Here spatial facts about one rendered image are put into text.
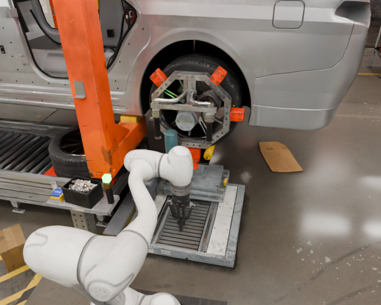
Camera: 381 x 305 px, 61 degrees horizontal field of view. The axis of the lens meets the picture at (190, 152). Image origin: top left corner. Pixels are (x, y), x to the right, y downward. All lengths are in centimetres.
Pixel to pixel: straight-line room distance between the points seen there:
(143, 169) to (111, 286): 56
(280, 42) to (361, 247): 151
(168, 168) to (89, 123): 84
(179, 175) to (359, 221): 185
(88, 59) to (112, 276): 127
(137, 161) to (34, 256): 54
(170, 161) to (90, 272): 58
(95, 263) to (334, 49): 177
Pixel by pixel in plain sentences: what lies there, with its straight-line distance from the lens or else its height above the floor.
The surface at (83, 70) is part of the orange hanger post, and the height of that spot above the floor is 125.
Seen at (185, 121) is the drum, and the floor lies 86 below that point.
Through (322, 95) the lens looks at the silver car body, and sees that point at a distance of 225.
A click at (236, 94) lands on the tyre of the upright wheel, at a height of 97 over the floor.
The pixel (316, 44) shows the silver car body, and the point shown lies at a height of 131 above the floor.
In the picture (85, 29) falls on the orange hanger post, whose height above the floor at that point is 145.
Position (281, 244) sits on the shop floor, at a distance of 249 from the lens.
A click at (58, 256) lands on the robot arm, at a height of 111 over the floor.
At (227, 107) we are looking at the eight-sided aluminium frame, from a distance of 217.
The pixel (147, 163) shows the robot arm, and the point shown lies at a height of 106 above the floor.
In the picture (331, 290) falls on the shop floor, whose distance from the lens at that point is 233.
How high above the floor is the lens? 176
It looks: 31 degrees down
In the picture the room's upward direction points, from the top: 1 degrees counter-clockwise
